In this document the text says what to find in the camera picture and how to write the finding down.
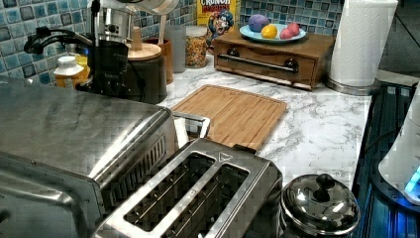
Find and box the dark grey bowl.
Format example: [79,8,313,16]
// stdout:
[132,0,179,15]

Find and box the yellow bottle with white cap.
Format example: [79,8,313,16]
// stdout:
[53,56,90,88]

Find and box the pink toy fruit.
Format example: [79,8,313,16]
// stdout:
[280,22,300,40]

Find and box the purple toy fruit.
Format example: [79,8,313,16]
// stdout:
[248,14,269,33]

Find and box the wooden spoon handle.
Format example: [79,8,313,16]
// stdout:
[157,14,167,45]

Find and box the white paper towel roll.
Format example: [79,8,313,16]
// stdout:
[329,0,398,87]

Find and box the brown utensil cup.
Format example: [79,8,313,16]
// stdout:
[147,38,173,84]

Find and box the steel paper towel base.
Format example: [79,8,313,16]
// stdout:
[324,77,381,96]

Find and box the stainless steel two-slot toaster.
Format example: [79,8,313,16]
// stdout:
[92,139,282,238]

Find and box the bamboo cutting board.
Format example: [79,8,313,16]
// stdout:
[172,84,287,151]

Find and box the frosted grey tumbler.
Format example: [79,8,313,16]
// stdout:
[165,25,186,73]

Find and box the stainless steel toaster oven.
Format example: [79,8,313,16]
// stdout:
[0,75,211,238]

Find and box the wooden drawer box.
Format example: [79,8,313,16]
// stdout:
[213,32,335,90]

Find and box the black canister with wooden lid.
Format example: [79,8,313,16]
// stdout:
[124,43,166,104]

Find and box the glass jar of cereal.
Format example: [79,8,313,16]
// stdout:
[185,26,207,67]

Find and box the light blue plate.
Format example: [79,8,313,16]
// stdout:
[240,24,306,44]

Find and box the Cap'n Crunch cereal box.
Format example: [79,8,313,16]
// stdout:
[197,0,241,54]

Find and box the yellow toy lemon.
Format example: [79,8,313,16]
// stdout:
[261,24,277,39]

